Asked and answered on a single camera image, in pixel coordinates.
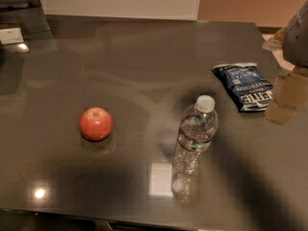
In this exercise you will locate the white card on table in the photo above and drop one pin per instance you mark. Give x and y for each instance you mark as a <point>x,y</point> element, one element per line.
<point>11,36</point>

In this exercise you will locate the clear plastic water bottle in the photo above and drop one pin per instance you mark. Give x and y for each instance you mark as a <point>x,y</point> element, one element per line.
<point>197,129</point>

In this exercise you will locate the red apple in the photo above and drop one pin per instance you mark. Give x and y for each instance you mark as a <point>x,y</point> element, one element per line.
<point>96,124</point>

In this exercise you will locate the blue chip bag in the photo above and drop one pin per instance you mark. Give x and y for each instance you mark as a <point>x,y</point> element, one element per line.
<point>246,85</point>

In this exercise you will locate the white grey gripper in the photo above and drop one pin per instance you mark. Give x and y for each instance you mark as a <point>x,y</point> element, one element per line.
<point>297,38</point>

